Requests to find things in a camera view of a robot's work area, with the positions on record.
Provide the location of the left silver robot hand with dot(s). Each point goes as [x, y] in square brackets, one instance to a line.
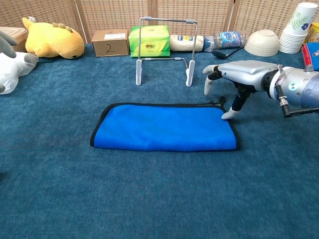
[6, 44]

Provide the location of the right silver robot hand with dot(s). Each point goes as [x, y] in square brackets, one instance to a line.
[246, 72]

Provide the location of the grey and blue cloth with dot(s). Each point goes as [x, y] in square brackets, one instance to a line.
[162, 129]

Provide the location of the beige lidded lunch box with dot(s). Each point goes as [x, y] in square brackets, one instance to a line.
[21, 41]

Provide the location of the white plastic bag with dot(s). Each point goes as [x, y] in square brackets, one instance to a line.
[15, 72]

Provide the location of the beige upturned bowl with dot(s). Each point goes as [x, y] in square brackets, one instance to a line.
[261, 43]

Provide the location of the dark ladle spoon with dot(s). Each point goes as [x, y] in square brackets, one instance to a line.
[219, 54]

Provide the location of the clear plastic water bottle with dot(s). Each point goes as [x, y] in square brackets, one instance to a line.
[229, 39]

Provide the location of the yellow plush toy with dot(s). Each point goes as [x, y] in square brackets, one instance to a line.
[54, 39]

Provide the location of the stack of paper cups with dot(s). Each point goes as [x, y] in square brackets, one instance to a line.
[296, 32]

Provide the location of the blue biscuit snack bag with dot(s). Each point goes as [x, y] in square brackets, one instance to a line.
[312, 57]

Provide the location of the mayonnaise squeeze bottle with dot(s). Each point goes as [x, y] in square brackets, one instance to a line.
[182, 43]

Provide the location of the yellow Lipo snack bag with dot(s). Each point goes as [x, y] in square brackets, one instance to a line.
[314, 33]

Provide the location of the green tissue pack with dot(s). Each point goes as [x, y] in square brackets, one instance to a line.
[154, 44]

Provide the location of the brown cardboard box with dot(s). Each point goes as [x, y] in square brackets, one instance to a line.
[109, 47]

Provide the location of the wicker folding screen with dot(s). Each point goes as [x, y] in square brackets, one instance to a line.
[112, 15]

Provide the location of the blue carpet table cover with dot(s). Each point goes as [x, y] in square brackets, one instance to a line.
[174, 199]

